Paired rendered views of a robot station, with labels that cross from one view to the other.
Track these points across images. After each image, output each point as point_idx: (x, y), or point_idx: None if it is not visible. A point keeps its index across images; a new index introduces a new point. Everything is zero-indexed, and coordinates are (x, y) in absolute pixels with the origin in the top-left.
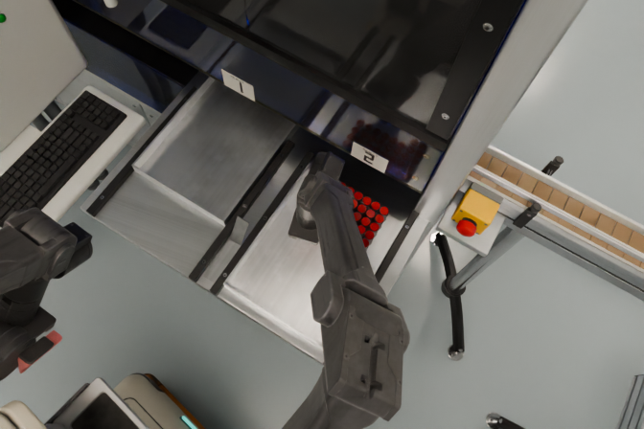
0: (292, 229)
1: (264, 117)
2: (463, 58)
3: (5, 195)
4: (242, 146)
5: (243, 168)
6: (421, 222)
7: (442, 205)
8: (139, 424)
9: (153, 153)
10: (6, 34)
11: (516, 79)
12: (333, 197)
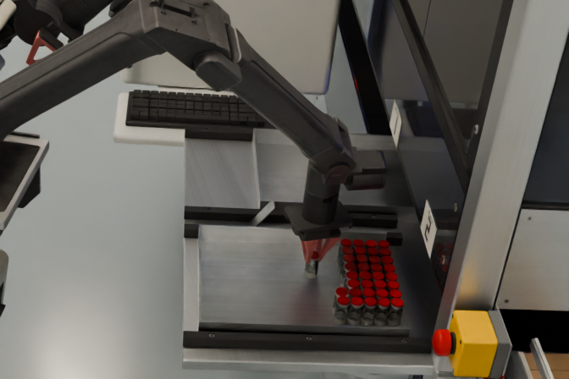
0: (293, 208)
1: (401, 194)
2: (496, 35)
3: (156, 100)
4: (354, 193)
5: None
6: (426, 359)
7: (447, 316)
8: (27, 173)
9: (281, 145)
10: None
11: (510, 52)
12: (321, 111)
